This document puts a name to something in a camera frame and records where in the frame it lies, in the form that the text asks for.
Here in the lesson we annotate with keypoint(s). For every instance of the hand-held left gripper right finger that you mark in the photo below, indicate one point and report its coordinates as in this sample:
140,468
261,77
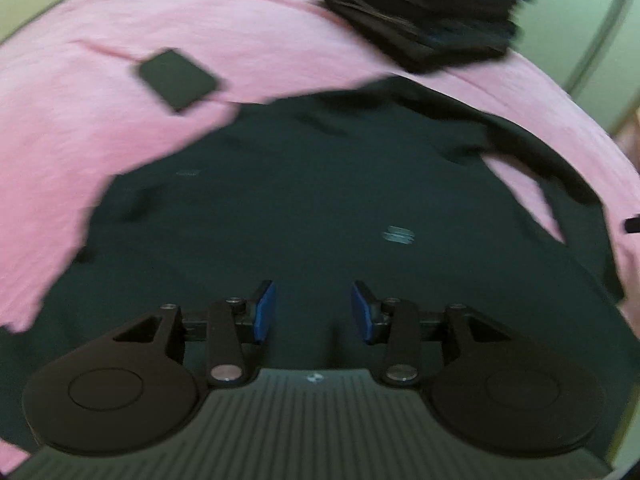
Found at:
361,310

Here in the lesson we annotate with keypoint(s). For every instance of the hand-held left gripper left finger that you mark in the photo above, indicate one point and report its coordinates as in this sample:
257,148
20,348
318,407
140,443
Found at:
265,310

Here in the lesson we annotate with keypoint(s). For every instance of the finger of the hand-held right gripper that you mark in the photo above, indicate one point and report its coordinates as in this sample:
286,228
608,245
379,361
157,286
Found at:
634,225

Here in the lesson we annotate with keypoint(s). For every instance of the dark green garment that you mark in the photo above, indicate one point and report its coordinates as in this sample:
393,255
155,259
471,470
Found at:
300,200

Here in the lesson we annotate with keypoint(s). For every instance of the stack of folded dark clothes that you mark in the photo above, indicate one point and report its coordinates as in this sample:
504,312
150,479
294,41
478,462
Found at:
425,20

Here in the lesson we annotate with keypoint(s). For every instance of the black square pad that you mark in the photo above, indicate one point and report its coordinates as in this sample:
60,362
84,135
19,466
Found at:
175,80

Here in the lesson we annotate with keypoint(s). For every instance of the pink ribbed blanket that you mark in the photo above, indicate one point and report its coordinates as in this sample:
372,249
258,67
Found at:
100,10

